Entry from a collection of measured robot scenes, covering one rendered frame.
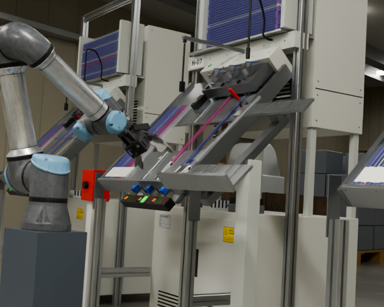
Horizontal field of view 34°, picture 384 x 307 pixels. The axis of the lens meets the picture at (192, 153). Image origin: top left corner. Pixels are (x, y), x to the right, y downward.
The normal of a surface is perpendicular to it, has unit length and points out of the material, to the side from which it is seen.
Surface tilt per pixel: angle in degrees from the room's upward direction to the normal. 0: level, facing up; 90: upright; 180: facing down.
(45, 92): 90
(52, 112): 90
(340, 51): 90
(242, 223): 90
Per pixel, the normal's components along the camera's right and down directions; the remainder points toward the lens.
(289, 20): 0.57, -0.02
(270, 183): 0.75, 0.00
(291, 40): -0.82, -0.08
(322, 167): -0.65, -0.09
